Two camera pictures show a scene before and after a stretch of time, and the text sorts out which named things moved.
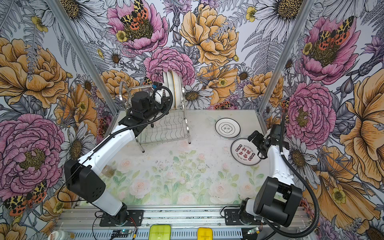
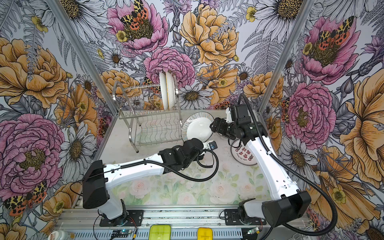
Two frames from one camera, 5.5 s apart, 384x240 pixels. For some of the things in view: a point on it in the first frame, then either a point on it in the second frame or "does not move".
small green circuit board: x=120 y=233 does not move
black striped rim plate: x=166 y=84 to x=197 y=125
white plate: x=171 y=85 to x=163 y=80
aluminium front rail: x=85 y=225 does not move
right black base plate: x=232 y=218 does not move
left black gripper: x=166 y=103 to x=198 y=157
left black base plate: x=135 y=218 does not move
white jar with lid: x=61 y=235 does not move
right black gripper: x=255 y=141 to x=219 y=126
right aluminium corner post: x=306 y=9 does not move
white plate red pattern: x=244 y=152 does not move
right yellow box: x=205 y=233 does not move
